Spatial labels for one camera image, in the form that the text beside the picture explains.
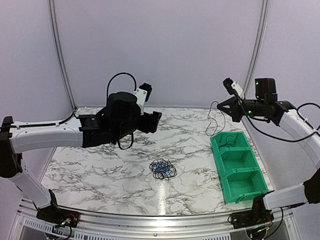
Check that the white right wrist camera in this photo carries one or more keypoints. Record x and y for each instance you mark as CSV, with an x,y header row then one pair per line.
x,y
233,88

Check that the aluminium back-right corner post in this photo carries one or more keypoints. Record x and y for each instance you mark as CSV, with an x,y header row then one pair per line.
x,y
257,46

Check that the green three-compartment plastic bin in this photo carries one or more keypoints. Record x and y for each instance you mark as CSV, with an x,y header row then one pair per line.
x,y
240,176

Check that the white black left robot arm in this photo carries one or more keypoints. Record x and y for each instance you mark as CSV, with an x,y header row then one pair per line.
x,y
122,116

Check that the aluminium front rail frame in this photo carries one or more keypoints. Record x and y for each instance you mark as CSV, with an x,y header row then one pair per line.
x,y
107,226

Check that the aluminium back-left corner post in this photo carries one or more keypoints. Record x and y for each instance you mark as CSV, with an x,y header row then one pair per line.
x,y
59,53

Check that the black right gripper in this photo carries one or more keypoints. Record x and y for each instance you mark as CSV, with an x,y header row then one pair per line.
x,y
235,112

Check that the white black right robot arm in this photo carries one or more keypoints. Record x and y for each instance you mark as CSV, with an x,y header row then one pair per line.
x,y
287,117

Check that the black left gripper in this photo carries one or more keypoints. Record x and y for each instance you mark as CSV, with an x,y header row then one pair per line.
x,y
151,122

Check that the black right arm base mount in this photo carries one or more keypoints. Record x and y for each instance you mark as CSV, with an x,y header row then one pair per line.
x,y
250,218

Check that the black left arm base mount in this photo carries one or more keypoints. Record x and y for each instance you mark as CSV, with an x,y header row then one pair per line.
x,y
54,214

